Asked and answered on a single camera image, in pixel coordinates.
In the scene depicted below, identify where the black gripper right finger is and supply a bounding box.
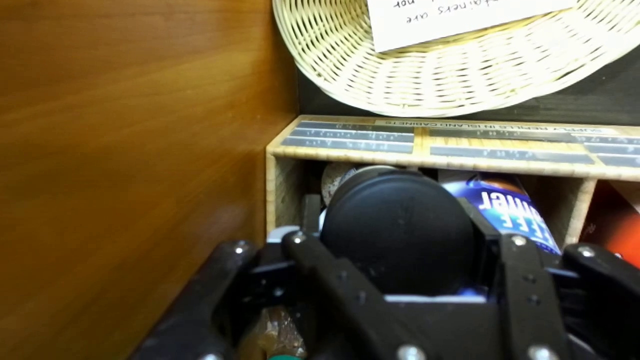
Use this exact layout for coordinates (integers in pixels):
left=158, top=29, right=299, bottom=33
left=467, top=204, right=640, bottom=360

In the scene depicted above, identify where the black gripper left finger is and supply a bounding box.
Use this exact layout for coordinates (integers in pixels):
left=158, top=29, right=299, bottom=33
left=132, top=232, right=429, bottom=360

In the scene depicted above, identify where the spice grinder bottle black cap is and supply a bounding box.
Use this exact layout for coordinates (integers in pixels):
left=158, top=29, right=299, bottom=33
left=323, top=169, right=481, bottom=295

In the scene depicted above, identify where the wooden organizer box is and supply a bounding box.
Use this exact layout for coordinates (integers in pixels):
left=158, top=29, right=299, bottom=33
left=266, top=114, right=640, bottom=245

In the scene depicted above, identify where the red white canister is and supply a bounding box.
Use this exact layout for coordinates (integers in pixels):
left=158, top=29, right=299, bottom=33
left=580, top=180, right=640, bottom=269

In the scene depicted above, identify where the blue white canister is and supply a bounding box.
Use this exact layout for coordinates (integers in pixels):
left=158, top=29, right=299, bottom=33
left=443, top=175, right=560, bottom=257

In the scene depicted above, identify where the white paper card in basket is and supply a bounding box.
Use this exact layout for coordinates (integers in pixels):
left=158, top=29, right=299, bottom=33
left=366, top=0, right=577, bottom=53

